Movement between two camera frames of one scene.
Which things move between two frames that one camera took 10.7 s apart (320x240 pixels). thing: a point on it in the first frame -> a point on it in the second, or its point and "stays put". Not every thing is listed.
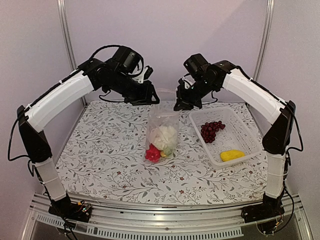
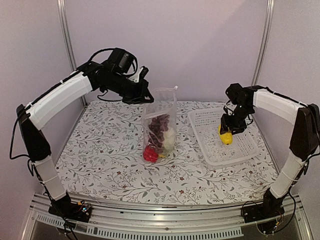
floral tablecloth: x=103 y=160 stays put
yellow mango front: x=231 y=154 -> x=226 y=138
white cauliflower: x=165 y=138 stays put
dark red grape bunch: x=208 y=130 -> x=157 y=127
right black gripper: x=182 y=103 -> x=226 y=123
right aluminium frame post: x=263 y=39 stays put
